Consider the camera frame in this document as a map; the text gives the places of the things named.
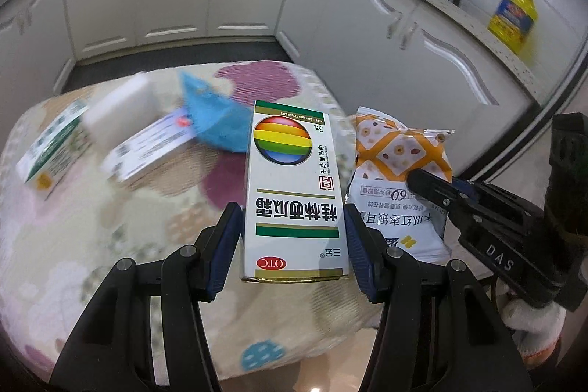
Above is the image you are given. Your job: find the person's right hand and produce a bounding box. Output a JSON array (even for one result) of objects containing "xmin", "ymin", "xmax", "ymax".
[{"xmin": 500, "ymin": 297, "xmax": 567, "ymax": 360}]

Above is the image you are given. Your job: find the white box with rainbow ball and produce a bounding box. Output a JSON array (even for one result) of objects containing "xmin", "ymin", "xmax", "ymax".
[{"xmin": 241, "ymin": 99, "xmax": 351, "ymax": 284}]

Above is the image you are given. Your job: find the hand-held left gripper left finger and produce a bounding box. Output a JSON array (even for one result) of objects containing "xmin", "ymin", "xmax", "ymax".
[{"xmin": 46, "ymin": 201, "xmax": 243, "ymax": 392}]

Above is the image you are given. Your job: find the white foam block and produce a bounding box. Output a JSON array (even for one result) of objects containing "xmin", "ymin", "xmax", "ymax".
[{"xmin": 83, "ymin": 71, "xmax": 159, "ymax": 145}]

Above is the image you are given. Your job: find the white box with red label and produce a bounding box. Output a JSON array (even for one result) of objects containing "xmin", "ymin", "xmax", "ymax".
[{"xmin": 101, "ymin": 107, "xmax": 196, "ymax": 183}]

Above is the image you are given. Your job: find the green and white box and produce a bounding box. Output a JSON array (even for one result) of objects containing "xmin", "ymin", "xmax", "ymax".
[{"xmin": 16, "ymin": 98, "xmax": 91, "ymax": 202}]

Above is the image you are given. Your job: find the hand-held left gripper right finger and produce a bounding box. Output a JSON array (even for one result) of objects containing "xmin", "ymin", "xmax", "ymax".
[{"xmin": 344, "ymin": 204, "xmax": 534, "ymax": 392}]

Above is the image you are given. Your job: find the blue packet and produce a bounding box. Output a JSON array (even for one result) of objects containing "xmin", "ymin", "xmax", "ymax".
[{"xmin": 178, "ymin": 71, "xmax": 253, "ymax": 154}]

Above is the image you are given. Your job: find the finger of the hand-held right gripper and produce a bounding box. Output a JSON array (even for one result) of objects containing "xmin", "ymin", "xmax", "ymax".
[
  {"xmin": 408, "ymin": 168, "xmax": 484, "ymax": 237},
  {"xmin": 452, "ymin": 179, "xmax": 544, "ymax": 219}
]

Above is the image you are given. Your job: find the yellow cooking oil bottle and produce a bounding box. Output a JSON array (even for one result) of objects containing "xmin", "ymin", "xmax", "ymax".
[{"xmin": 487, "ymin": 0, "xmax": 537, "ymax": 55}]

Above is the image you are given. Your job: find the printed blanket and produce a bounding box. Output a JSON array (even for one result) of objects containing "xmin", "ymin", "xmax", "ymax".
[{"xmin": 0, "ymin": 60, "xmax": 383, "ymax": 375}]

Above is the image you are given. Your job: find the orange patterned snack packet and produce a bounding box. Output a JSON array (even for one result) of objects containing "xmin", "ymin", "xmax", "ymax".
[{"xmin": 344, "ymin": 106, "xmax": 456, "ymax": 264}]

